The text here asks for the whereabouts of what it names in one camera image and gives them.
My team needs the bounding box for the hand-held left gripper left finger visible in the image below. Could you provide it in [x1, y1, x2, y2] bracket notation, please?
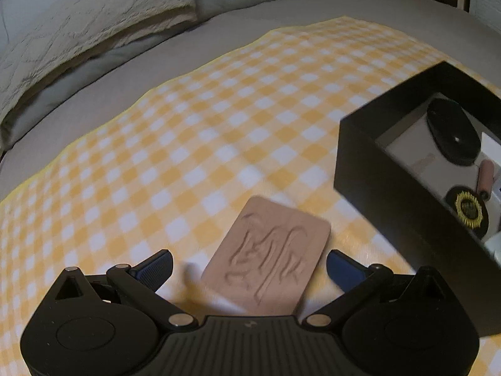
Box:
[53, 250, 194, 328]

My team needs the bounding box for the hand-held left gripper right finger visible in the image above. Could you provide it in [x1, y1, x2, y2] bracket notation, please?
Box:
[302, 249, 452, 328]

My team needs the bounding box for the tan carved block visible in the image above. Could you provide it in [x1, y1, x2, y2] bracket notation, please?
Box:
[200, 196, 333, 316]

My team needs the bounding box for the black cardboard box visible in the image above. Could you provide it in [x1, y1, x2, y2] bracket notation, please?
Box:
[333, 60, 501, 338]

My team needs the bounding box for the black round tin gold emblem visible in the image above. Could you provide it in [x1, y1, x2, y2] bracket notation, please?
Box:
[445, 186, 492, 240]

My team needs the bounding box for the black computer mouse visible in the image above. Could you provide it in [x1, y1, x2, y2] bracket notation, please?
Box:
[425, 98, 482, 167]

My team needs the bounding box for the yellow checkered cloth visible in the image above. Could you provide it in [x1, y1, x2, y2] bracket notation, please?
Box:
[0, 16, 501, 376]

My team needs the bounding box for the white cylinder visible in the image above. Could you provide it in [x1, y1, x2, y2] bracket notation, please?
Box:
[484, 230, 501, 264]

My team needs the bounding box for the pink tube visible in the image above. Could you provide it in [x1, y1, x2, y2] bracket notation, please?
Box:
[475, 160, 496, 201]

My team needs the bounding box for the small white box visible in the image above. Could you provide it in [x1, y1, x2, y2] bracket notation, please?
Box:
[481, 131, 501, 166]

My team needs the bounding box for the beige quilted pillow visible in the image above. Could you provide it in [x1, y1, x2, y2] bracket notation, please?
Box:
[0, 0, 197, 147]

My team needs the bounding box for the grey bed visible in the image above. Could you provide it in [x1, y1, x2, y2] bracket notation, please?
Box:
[0, 0, 501, 204]

